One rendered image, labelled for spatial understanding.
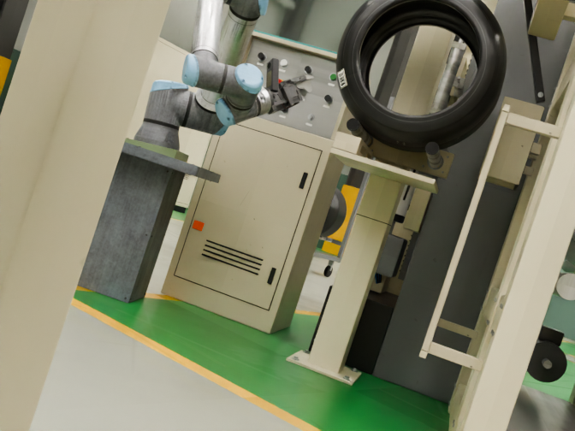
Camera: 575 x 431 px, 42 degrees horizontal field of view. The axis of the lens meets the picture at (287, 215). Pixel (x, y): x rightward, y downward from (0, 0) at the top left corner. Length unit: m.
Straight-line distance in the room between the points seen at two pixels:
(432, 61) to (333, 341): 1.15
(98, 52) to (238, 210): 2.96
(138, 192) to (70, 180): 2.59
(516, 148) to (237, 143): 1.25
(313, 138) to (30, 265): 2.93
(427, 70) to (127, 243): 1.35
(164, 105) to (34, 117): 2.65
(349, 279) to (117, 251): 0.92
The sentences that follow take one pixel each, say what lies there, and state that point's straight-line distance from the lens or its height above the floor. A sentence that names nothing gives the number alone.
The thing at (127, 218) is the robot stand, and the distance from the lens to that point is 2.99.
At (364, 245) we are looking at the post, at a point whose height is 0.51.
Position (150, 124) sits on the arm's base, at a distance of 3.05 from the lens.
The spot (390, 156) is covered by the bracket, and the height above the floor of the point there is 0.87.
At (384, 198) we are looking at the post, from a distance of 2.89.
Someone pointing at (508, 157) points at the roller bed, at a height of 0.99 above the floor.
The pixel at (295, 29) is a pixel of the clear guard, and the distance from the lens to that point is 3.46.
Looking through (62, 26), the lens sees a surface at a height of 0.62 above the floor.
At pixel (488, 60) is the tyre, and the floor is 1.23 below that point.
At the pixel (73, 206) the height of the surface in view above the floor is 0.53.
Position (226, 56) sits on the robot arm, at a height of 1.02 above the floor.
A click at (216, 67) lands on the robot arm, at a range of 2.22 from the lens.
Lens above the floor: 0.57
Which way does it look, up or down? 1 degrees down
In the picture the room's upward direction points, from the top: 18 degrees clockwise
